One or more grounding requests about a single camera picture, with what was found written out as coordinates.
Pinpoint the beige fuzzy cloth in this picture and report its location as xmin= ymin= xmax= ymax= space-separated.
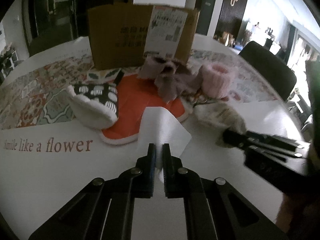
xmin=193 ymin=101 xmax=247 ymax=148

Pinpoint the orange quilted pot holder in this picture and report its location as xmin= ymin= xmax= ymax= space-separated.
xmin=100 ymin=75 xmax=188 ymax=145

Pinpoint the white cloth sheet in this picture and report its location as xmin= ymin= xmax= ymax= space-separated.
xmin=136 ymin=107 xmax=191 ymax=182

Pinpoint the dark chair right side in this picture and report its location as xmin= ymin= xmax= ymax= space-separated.
xmin=239 ymin=41 xmax=297 ymax=101

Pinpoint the dark chair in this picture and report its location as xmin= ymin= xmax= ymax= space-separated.
xmin=29 ymin=24 xmax=73 ymax=56
xmin=239 ymin=41 xmax=297 ymax=101

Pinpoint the black white patterned mitt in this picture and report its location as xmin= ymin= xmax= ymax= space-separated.
xmin=66 ymin=83 xmax=119 ymax=129

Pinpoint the patterned tile tablecloth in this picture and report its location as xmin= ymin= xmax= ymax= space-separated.
xmin=1 ymin=37 xmax=302 ymax=239

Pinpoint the brown cardboard box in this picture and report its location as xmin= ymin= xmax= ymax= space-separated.
xmin=88 ymin=3 xmax=199 ymax=70

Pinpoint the dark chair far left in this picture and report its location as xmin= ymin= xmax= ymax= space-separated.
xmin=29 ymin=24 xmax=73 ymax=56

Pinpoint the dark double glass door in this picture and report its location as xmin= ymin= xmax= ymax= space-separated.
xmin=22 ymin=0 xmax=133 ymax=49

